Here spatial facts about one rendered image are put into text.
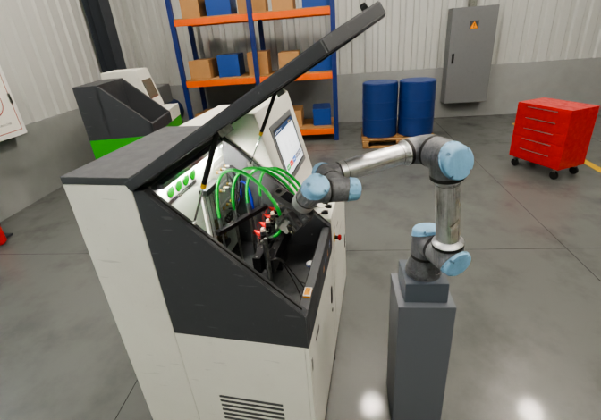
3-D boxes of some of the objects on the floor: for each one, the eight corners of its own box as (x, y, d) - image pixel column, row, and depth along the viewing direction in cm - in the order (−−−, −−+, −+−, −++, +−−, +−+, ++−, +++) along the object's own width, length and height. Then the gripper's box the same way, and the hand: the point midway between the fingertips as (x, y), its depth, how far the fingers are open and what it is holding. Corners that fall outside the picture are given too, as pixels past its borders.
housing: (207, 447, 184) (127, 177, 121) (159, 437, 190) (58, 176, 127) (278, 276, 307) (257, 99, 244) (247, 273, 314) (218, 100, 251)
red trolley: (506, 164, 496) (517, 101, 460) (530, 158, 509) (544, 96, 473) (554, 181, 436) (571, 111, 400) (580, 174, 448) (600, 105, 412)
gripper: (298, 227, 113) (282, 245, 132) (326, 204, 120) (307, 224, 138) (280, 206, 114) (266, 228, 133) (309, 185, 121) (292, 208, 139)
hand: (283, 219), depth 135 cm, fingers open, 7 cm apart
